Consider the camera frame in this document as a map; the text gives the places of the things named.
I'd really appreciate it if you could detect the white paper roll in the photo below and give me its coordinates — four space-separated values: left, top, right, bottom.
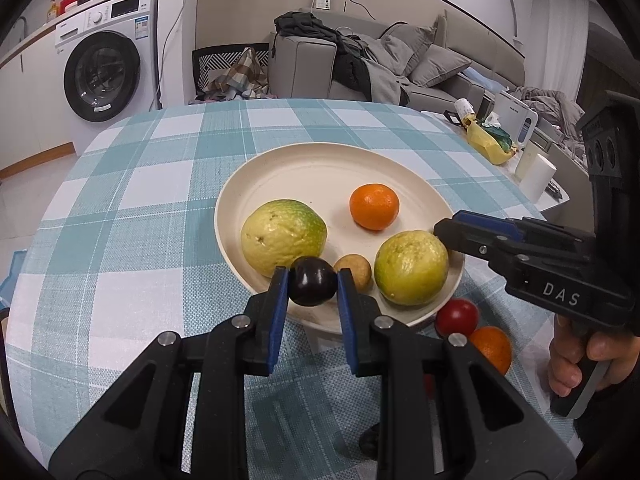
515 152 557 203

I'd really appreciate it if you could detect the yellow bag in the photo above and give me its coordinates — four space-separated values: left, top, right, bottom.
466 119 518 166

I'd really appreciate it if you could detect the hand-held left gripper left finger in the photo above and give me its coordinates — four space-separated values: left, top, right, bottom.
47 266 291 480

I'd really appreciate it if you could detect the grey duvet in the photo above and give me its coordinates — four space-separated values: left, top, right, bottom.
510 85 586 141

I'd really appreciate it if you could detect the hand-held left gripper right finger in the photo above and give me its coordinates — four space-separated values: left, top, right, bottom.
336 268 578 480

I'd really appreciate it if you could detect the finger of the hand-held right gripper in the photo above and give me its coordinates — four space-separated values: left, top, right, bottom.
433 218 531 273
451 210 596 256

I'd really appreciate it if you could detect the green yellow citrus fruit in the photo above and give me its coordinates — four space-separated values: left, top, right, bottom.
374 230 450 307
240 199 328 277

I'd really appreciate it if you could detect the brown longan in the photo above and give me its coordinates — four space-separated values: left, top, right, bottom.
333 254 373 291

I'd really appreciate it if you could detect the person's right hand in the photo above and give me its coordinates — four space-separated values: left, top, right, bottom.
548 317 640 398

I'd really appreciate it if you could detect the orange mandarin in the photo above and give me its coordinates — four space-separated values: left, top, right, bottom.
349 184 401 231
467 326 513 376

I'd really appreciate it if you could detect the white washing machine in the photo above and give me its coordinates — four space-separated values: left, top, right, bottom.
54 0 160 123

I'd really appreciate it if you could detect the grey pillow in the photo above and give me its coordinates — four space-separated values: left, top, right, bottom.
380 22 436 78
407 44 473 88

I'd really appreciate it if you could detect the plaid cloth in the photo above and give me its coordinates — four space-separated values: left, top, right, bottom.
197 47 273 103

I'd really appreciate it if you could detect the dark clothes pile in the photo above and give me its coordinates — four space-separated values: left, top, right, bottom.
274 11 411 106

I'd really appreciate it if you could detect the white appliance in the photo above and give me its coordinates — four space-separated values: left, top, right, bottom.
492 91 540 148

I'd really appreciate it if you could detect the blue plastic bag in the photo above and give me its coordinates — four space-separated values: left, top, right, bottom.
0 250 23 306

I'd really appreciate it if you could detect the grey sofa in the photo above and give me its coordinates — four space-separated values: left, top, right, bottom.
269 7 528 111

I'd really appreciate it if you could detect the white kitchen counter cabinet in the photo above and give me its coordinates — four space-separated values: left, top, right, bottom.
0 7 76 166

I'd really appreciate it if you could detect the black patterned basket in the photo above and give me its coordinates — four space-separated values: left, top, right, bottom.
192 46 273 101

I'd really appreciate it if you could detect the light blue blanket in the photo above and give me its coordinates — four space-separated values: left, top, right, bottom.
460 67 511 93

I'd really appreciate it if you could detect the cream round plate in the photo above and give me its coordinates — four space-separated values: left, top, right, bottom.
214 143 467 333

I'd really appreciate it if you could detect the dark purple plum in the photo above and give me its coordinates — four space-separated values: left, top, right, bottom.
289 256 338 307
359 424 385 461

